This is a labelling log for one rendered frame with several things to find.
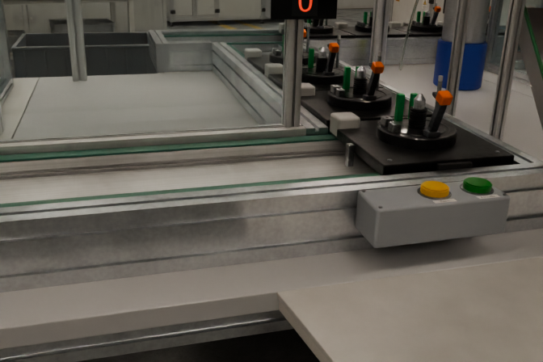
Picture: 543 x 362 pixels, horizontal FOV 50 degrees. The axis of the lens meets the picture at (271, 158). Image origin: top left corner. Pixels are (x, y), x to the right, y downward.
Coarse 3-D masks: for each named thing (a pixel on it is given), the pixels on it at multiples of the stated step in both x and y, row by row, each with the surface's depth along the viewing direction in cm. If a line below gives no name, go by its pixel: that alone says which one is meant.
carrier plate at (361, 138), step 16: (352, 128) 110; (368, 128) 110; (368, 144) 101; (384, 144) 101; (464, 144) 102; (480, 144) 103; (368, 160) 97; (384, 160) 94; (400, 160) 94; (416, 160) 94; (432, 160) 94; (448, 160) 95; (464, 160) 95; (480, 160) 96; (496, 160) 97; (512, 160) 98
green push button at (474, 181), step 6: (468, 180) 86; (474, 180) 86; (480, 180) 86; (486, 180) 86; (468, 186) 85; (474, 186) 84; (480, 186) 84; (486, 186) 84; (480, 192) 84; (486, 192) 84
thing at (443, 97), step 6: (444, 90) 95; (438, 96) 95; (444, 96) 94; (450, 96) 94; (438, 102) 95; (444, 102) 95; (450, 102) 95; (438, 108) 96; (444, 108) 96; (432, 114) 98; (438, 114) 97; (432, 120) 98; (438, 120) 98; (432, 126) 98; (438, 126) 99
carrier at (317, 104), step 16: (304, 96) 132; (320, 96) 132; (336, 96) 125; (352, 96) 125; (368, 96) 122; (384, 96) 126; (320, 112) 120; (352, 112) 120; (368, 112) 120; (384, 112) 121
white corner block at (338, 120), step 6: (330, 114) 112; (336, 114) 111; (342, 114) 111; (348, 114) 111; (354, 114) 112; (330, 120) 112; (336, 120) 109; (342, 120) 109; (348, 120) 109; (354, 120) 109; (330, 126) 113; (336, 126) 110; (342, 126) 109; (348, 126) 109; (354, 126) 110; (336, 132) 110
